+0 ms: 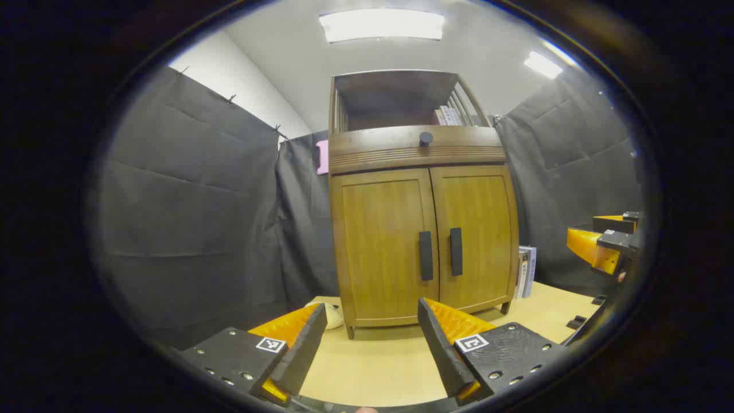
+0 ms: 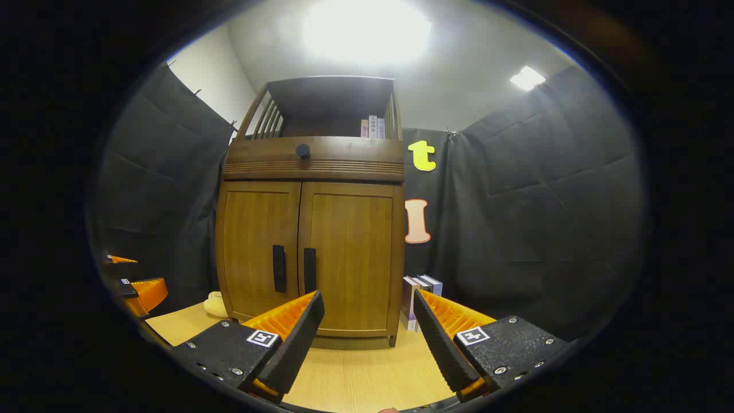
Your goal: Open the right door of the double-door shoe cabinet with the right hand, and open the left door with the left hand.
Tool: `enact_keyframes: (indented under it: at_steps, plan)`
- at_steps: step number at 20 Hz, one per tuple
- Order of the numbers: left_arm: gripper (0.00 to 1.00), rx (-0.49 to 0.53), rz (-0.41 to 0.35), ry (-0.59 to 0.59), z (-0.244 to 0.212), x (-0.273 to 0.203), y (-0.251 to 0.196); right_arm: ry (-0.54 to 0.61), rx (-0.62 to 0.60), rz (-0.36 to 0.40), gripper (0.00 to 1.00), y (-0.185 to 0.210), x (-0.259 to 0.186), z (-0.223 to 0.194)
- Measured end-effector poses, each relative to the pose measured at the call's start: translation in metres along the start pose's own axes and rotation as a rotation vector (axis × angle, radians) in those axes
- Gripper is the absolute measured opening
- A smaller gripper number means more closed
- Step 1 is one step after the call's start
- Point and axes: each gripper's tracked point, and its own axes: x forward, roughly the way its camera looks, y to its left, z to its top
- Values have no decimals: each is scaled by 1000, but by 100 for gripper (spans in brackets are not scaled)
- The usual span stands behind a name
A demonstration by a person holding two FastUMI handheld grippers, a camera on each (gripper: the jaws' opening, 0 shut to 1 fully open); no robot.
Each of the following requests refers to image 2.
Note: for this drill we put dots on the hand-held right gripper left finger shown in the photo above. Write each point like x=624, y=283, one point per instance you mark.
x=298, y=344

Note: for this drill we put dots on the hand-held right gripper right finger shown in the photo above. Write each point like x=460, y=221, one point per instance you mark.
x=438, y=344

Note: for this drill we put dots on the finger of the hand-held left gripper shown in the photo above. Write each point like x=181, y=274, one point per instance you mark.
x=149, y=293
x=120, y=260

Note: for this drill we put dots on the wooden shoe cabinet door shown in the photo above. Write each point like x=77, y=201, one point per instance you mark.
x=350, y=246
x=252, y=246

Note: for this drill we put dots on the wooden double-door shoe cabinet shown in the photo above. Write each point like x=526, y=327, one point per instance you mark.
x=327, y=103

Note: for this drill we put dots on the wooden cabinet drawer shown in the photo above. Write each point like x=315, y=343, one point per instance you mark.
x=355, y=152

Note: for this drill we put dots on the lilac cover book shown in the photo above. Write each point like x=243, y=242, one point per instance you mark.
x=408, y=304

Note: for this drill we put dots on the white thin book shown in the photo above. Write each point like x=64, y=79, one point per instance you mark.
x=423, y=283

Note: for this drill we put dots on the cream plush toy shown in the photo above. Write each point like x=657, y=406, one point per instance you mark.
x=215, y=307

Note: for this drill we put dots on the black backdrop cloth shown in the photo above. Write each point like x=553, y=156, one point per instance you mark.
x=545, y=201

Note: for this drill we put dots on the black round drawer knob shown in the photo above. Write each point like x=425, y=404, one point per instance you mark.
x=303, y=151

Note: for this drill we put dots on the lilac upright book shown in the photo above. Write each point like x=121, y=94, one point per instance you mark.
x=381, y=128

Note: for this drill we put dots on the pink upright book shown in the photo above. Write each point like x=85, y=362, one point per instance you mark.
x=364, y=129

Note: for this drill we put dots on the white upright book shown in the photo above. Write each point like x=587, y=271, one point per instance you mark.
x=373, y=127

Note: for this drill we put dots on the small ceiling light panel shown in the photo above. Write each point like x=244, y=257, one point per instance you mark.
x=527, y=78

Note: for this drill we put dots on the large ceiling light panel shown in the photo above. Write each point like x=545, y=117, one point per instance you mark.
x=367, y=28

